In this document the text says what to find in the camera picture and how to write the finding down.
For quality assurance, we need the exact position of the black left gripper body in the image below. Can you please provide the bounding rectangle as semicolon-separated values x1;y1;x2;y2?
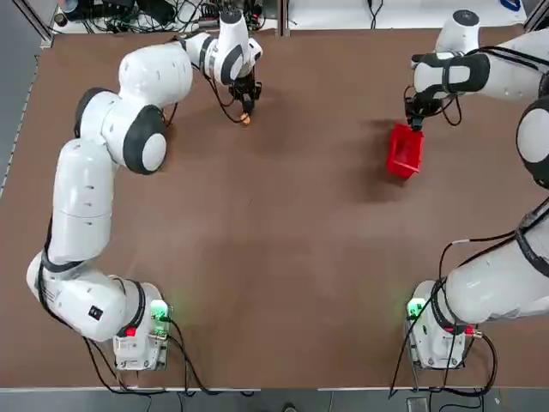
227;75;263;103

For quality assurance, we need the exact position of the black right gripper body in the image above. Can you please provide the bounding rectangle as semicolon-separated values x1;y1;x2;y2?
403;87;435;121

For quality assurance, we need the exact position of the red plastic storage box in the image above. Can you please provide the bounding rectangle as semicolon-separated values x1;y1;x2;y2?
385;122;426;179

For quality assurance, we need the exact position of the power strip with plugs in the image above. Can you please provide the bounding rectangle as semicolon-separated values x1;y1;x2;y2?
197;4;224;22

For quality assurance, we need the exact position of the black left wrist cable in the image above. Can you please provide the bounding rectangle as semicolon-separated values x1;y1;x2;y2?
204;75;246;124

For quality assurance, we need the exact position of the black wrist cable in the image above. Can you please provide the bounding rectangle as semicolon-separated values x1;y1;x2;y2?
204;75;246;124
443;94;464;127

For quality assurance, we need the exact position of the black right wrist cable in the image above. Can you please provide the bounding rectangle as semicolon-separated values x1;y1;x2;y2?
443;94;464;127

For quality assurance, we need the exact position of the aluminium frame post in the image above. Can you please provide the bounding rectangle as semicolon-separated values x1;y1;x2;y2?
276;0;289;37

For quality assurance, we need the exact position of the black right arm link cable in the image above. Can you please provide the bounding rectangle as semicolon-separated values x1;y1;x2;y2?
436;229;525;297

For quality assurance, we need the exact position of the black right arm base cable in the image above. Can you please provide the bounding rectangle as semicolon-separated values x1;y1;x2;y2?
388;315;499;398

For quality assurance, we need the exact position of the black arm base cable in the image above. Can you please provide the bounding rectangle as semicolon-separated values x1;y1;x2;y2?
388;315;499;398
81;316;261;395

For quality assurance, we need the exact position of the black left arm base cable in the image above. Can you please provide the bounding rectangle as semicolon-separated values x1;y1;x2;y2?
81;316;261;395

